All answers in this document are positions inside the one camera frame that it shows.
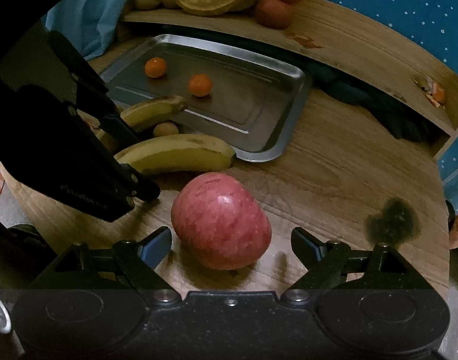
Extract yellow banana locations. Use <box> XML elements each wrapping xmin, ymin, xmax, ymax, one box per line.
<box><xmin>120</xmin><ymin>96</ymin><xmax>188</xmax><ymax>130</ymax></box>
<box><xmin>114</xmin><ymin>134</ymin><xmax>236</xmax><ymax>175</ymax></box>

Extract large red apple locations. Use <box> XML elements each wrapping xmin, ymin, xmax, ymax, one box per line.
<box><xmin>171</xmin><ymin>172</ymin><xmax>272</xmax><ymax>271</ymax></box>

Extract brown longan fruit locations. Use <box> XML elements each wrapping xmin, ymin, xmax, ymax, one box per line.
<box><xmin>152</xmin><ymin>122</ymin><xmax>179</xmax><ymax>137</ymax></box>

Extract blue cloth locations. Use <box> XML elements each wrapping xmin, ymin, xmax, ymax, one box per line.
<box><xmin>42</xmin><ymin>0</ymin><xmax>128</xmax><ymax>60</ymax></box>

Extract orange tangerine far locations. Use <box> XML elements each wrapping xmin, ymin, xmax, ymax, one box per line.
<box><xmin>143</xmin><ymin>57</ymin><xmax>167</xmax><ymax>79</ymax></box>

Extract orange tangerine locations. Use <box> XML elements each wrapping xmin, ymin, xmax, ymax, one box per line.
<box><xmin>143</xmin><ymin>57</ymin><xmax>167</xmax><ymax>79</ymax></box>
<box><xmin>188</xmin><ymin>74</ymin><xmax>213</xmax><ymax>98</ymax></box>

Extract orange tangerine near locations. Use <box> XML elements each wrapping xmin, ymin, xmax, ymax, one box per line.
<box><xmin>188</xmin><ymin>74</ymin><xmax>213</xmax><ymax>98</ymax></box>

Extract steel tray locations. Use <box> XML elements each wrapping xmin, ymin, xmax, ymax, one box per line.
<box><xmin>101</xmin><ymin>34</ymin><xmax>311</xmax><ymax>163</ymax></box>

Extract wooden curved shelf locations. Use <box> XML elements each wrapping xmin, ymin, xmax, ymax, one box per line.
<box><xmin>123</xmin><ymin>0</ymin><xmax>458</xmax><ymax>134</ymax></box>

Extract red apple on shelf lower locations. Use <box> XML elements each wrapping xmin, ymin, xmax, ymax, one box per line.
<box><xmin>254</xmin><ymin>0</ymin><xmax>294</xmax><ymax>29</ymax></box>

